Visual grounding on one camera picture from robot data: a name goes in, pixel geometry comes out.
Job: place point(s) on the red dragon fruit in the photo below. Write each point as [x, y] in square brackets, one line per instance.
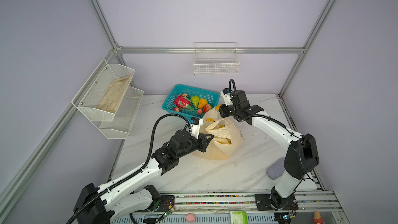
[182, 102]

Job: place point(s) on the beige cloth in shelf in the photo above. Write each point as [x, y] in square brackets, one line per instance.
[114, 94]

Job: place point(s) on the white wire wall basket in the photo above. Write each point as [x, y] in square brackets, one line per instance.
[217, 58]

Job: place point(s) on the green pear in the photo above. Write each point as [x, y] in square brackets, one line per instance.
[195, 100]

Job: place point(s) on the beige plastic bag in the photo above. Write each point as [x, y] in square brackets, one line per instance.
[219, 127]

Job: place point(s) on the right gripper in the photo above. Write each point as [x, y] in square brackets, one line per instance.
[222, 111]

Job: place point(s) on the yellow banana bunch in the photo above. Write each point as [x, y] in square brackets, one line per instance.
[223, 141]

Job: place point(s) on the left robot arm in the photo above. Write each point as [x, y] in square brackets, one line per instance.
[103, 204]

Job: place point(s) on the green box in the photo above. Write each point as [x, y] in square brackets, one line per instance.
[238, 217]

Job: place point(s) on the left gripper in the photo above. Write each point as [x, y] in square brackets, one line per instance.
[203, 143]

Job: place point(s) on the white mesh lower shelf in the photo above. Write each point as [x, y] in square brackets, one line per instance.
[122, 124]

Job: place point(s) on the white mesh upper shelf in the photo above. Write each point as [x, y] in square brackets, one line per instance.
[89, 96]

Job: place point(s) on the aluminium front rail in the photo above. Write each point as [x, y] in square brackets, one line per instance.
[215, 209]

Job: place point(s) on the pink pig toy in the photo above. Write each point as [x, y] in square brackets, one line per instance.
[191, 218]

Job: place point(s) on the grey sponge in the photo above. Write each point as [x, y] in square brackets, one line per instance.
[276, 170]

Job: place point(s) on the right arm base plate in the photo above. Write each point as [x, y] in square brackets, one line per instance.
[273, 202]

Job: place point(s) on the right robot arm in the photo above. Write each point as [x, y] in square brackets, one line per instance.
[301, 150]

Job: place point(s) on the orange mango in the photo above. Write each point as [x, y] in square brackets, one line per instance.
[202, 103]

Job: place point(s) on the white mesh shelf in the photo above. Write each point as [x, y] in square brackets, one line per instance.
[89, 96]
[122, 124]

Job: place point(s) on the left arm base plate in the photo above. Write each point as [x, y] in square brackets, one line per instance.
[165, 202]

